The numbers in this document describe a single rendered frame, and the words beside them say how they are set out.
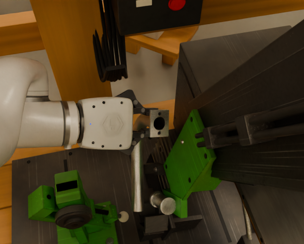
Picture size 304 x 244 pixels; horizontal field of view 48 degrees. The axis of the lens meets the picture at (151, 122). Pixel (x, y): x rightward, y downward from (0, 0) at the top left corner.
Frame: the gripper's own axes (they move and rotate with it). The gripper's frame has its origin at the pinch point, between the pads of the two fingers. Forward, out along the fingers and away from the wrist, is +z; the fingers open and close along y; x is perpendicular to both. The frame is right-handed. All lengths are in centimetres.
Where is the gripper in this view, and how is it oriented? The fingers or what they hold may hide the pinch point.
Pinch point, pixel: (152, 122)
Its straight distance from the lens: 71.1
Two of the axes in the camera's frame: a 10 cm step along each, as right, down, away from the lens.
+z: 9.1, -0.2, 4.2
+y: 0.4, -9.9, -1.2
